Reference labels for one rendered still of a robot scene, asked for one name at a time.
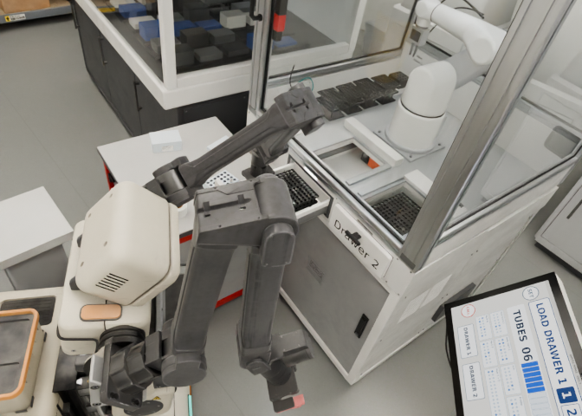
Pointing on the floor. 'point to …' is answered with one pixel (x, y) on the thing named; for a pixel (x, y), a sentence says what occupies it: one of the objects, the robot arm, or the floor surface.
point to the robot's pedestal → (33, 241)
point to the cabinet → (372, 296)
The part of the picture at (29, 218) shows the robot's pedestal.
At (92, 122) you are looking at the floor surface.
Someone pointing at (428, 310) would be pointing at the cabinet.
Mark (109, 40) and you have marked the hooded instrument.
